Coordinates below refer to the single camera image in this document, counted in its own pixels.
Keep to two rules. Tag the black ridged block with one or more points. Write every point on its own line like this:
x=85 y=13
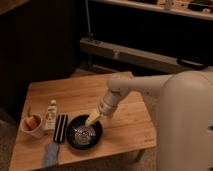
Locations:
x=60 y=129

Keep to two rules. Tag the black ceramic bowl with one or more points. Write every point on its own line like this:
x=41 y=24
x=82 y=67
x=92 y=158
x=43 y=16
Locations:
x=82 y=137

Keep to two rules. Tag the silver cylindrical gripper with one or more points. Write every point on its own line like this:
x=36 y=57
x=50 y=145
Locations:
x=107 y=106

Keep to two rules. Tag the metal pole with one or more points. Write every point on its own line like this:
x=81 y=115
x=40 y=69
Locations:
x=90 y=34

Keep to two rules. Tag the blue grey cloth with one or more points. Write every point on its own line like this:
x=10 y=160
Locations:
x=50 y=155

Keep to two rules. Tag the white cup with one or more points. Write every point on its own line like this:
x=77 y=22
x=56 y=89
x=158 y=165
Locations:
x=38 y=132

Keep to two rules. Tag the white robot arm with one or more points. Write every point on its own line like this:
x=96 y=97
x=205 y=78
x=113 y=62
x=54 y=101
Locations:
x=185 y=116

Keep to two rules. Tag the wooden shelf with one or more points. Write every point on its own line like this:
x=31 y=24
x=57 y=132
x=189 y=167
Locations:
x=155 y=8

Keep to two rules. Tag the orange carrot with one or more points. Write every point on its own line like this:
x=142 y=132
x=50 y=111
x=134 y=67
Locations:
x=31 y=122

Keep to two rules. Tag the white bottle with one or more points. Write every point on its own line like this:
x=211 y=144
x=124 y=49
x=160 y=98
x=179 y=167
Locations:
x=50 y=116

